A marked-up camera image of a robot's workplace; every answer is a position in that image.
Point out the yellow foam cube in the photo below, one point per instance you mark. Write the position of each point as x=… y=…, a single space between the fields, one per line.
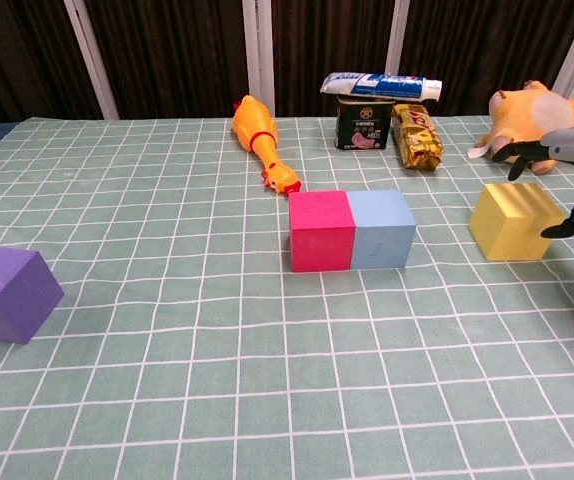
x=507 y=235

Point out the red foam cube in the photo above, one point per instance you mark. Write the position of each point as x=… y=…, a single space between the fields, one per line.
x=322 y=247

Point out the yellow plush animal toy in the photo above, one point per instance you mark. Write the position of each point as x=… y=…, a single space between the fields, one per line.
x=517 y=117

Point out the gold snack package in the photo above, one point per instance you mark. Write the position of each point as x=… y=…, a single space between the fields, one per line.
x=417 y=140

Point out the white blue toothpaste tube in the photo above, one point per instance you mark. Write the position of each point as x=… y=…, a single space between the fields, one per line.
x=377 y=86

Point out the light blue foam cube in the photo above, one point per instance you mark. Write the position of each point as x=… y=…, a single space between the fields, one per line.
x=384 y=242

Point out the dark luncheon meat tin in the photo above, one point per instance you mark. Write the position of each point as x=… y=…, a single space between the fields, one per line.
x=362 y=125

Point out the yellow rubber chicken toy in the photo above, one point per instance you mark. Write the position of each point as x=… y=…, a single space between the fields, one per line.
x=257 y=125

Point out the green checked tablecloth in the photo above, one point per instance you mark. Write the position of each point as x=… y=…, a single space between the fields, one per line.
x=287 y=375

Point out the dark brown curtain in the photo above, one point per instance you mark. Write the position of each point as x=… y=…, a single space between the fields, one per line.
x=177 y=50

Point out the purple foam cube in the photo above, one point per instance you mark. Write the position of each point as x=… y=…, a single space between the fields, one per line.
x=2 y=300

